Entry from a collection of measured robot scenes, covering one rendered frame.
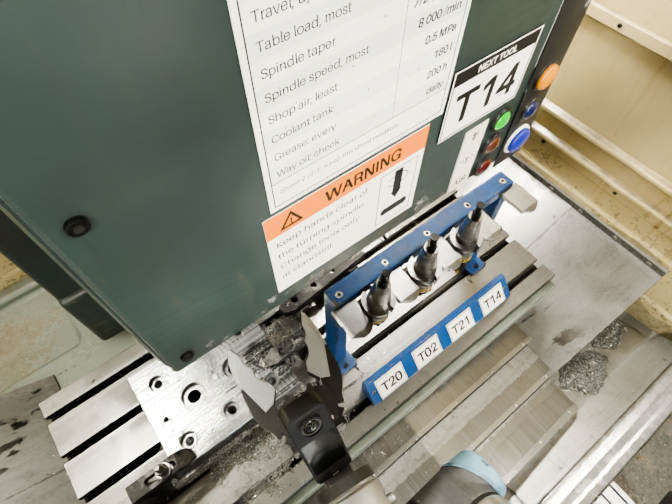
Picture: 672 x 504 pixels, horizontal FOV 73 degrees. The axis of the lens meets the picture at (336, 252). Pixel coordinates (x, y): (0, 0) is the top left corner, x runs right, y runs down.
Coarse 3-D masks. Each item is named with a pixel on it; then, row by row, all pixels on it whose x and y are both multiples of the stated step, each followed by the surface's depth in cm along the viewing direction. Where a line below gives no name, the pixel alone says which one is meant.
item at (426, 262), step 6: (420, 252) 81; (426, 252) 79; (432, 252) 79; (420, 258) 81; (426, 258) 80; (432, 258) 79; (414, 264) 84; (420, 264) 82; (426, 264) 81; (432, 264) 81; (414, 270) 84; (420, 270) 83; (426, 270) 82; (432, 270) 82; (420, 276) 84; (426, 276) 83
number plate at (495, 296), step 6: (492, 288) 113; (498, 288) 113; (486, 294) 112; (492, 294) 113; (498, 294) 114; (480, 300) 111; (486, 300) 112; (492, 300) 113; (498, 300) 114; (480, 306) 112; (486, 306) 112; (492, 306) 114; (486, 312) 113
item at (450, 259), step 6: (438, 240) 89; (444, 240) 89; (438, 246) 88; (444, 246) 88; (450, 246) 88; (438, 252) 88; (444, 252) 88; (450, 252) 88; (456, 252) 88; (438, 258) 87; (444, 258) 87; (450, 258) 87; (456, 258) 87; (444, 264) 86; (450, 264) 86; (456, 264) 86; (444, 270) 86
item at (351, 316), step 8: (344, 304) 82; (352, 304) 82; (360, 304) 82; (336, 312) 81; (344, 312) 81; (352, 312) 81; (360, 312) 81; (336, 320) 81; (344, 320) 80; (352, 320) 80; (360, 320) 80; (368, 320) 80; (344, 328) 80; (352, 328) 79; (360, 328) 79; (368, 328) 80; (352, 336) 79; (360, 336) 79
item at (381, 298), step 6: (390, 282) 76; (372, 288) 77; (378, 288) 75; (384, 288) 75; (390, 288) 76; (372, 294) 78; (378, 294) 76; (384, 294) 76; (390, 294) 78; (366, 300) 81; (372, 300) 79; (378, 300) 78; (384, 300) 78; (390, 300) 80; (372, 306) 80; (378, 306) 79; (384, 306) 79
